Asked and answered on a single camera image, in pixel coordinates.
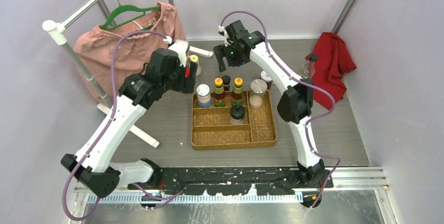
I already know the pale yellow lid jar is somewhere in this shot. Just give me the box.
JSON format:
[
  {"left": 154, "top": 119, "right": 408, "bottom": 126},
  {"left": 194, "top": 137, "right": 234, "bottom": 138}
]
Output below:
[{"left": 189, "top": 54, "right": 202, "bottom": 76}]

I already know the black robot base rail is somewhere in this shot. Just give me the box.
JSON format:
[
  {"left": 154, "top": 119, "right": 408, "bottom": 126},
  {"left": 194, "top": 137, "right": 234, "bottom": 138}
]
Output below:
[{"left": 128, "top": 166, "right": 334, "bottom": 207}]

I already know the yellow cap sauce bottle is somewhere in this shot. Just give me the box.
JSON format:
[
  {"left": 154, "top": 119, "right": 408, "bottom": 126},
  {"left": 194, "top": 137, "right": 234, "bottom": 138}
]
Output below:
[
  {"left": 213, "top": 77, "right": 226, "bottom": 107},
  {"left": 231, "top": 77, "right": 244, "bottom": 105}
]

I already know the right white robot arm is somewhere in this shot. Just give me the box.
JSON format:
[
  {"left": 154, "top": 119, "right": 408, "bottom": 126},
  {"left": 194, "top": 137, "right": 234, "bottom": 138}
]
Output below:
[{"left": 213, "top": 20, "right": 325, "bottom": 187}]

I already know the small black cap bottle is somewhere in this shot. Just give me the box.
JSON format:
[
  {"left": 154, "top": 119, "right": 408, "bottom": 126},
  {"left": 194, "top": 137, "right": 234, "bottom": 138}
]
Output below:
[{"left": 221, "top": 75, "right": 231, "bottom": 92}]

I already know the black lid spice grinder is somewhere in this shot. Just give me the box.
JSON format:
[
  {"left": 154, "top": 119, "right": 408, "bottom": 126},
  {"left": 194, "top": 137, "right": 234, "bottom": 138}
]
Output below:
[{"left": 229, "top": 105, "right": 246, "bottom": 125}]

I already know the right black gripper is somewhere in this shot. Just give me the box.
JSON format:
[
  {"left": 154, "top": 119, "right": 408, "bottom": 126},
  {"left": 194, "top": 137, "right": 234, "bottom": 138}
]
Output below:
[{"left": 213, "top": 42, "right": 249, "bottom": 73}]

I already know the white lid sauce jar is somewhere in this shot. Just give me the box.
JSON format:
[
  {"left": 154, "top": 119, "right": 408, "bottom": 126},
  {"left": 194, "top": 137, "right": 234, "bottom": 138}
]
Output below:
[{"left": 260, "top": 70, "right": 273, "bottom": 90}]

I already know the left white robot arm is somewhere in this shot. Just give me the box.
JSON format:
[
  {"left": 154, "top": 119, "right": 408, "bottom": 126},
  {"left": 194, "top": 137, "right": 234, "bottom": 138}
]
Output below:
[{"left": 61, "top": 40, "right": 197, "bottom": 198}]

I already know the clear vinegar bottle red label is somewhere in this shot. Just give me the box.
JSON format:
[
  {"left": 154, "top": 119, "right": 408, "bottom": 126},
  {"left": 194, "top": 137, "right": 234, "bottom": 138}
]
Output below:
[{"left": 298, "top": 53, "right": 318, "bottom": 79}]

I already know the white garment rack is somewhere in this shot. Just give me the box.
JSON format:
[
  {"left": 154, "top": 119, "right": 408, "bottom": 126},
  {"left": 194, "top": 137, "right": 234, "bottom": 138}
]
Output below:
[{"left": 42, "top": 0, "right": 214, "bottom": 148}]

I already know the silver lid pepper jar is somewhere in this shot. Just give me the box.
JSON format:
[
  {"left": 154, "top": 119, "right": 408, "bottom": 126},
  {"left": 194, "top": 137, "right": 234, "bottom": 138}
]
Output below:
[{"left": 196, "top": 84, "right": 212, "bottom": 108}]

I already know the red cloth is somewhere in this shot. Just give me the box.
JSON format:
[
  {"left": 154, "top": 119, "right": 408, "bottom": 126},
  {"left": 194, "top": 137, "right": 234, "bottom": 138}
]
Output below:
[{"left": 312, "top": 32, "right": 357, "bottom": 103}]

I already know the green clothes hanger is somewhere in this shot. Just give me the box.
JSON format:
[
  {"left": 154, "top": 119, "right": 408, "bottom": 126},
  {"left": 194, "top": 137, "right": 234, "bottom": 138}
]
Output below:
[{"left": 99, "top": 0, "right": 161, "bottom": 31}]

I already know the pink skirt garment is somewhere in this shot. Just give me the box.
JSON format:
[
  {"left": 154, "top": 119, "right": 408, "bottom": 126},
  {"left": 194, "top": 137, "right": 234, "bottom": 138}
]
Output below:
[{"left": 73, "top": 2, "right": 186, "bottom": 96}]

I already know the woven divided tray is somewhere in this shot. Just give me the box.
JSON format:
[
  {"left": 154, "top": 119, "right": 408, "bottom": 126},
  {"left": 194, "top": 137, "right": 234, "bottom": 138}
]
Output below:
[{"left": 191, "top": 90, "right": 277, "bottom": 151}]

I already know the red lid sauce jar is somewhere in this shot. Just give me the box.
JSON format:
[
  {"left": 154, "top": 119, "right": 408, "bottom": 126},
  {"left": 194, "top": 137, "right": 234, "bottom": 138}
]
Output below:
[{"left": 185, "top": 68, "right": 190, "bottom": 78}]

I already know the silver lid tall glass jar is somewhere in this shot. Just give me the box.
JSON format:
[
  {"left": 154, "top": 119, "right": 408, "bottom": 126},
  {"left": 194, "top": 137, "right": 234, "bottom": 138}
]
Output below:
[{"left": 249, "top": 79, "right": 268, "bottom": 109}]

